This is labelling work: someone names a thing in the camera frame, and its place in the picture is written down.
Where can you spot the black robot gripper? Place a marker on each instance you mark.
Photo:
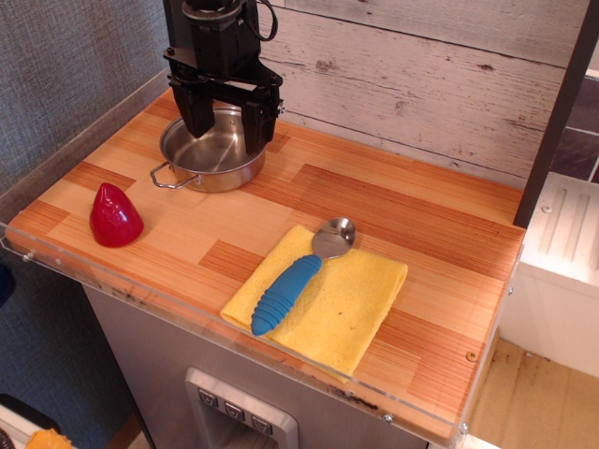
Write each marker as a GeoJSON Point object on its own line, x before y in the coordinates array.
{"type": "Point", "coordinates": [220, 60]}

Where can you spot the red plastic pepper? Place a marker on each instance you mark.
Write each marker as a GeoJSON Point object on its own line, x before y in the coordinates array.
{"type": "Point", "coordinates": [114, 220]}

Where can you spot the silver metal pot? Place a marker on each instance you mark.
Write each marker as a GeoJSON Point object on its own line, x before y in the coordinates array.
{"type": "Point", "coordinates": [217, 162]}

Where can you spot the yellow folded cloth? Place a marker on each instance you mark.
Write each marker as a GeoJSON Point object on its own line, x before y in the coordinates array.
{"type": "Point", "coordinates": [338, 314]}

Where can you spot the clear acrylic table guard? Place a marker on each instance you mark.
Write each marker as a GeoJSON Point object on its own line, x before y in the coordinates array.
{"type": "Point", "coordinates": [423, 363]}

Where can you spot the grey toy fridge cabinet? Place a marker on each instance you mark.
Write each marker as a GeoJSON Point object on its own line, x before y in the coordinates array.
{"type": "Point", "coordinates": [154, 352]}

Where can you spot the silver dispenser panel with buttons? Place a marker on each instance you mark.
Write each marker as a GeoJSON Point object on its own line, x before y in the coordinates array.
{"type": "Point", "coordinates": [227, 417]}

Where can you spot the orange object bottom left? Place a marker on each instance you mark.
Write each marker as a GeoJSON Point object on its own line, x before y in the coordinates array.
{"type": "Point", "coordinates": [48, 439]}

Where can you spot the white toy sink counter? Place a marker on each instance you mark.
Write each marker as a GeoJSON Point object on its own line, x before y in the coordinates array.
{"type": "Point", "coordinates": [551, 307]}

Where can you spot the blue handled metal spoon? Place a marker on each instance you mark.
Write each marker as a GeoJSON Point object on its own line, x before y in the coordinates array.
{"type": "Point", "coordinates": [334, 239]}

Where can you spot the dark vertical post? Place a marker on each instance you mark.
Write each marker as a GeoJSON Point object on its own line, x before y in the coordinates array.
{"type": "Point", "coordinates": [565, 101]}

